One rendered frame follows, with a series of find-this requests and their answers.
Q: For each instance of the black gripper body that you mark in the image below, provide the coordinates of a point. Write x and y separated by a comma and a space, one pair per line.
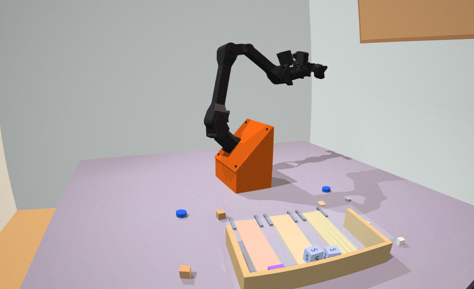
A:
306, 70

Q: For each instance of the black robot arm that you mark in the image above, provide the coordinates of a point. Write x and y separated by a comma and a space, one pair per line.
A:
216, 116

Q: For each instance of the small white cube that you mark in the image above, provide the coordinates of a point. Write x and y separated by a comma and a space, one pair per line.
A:
400, 241

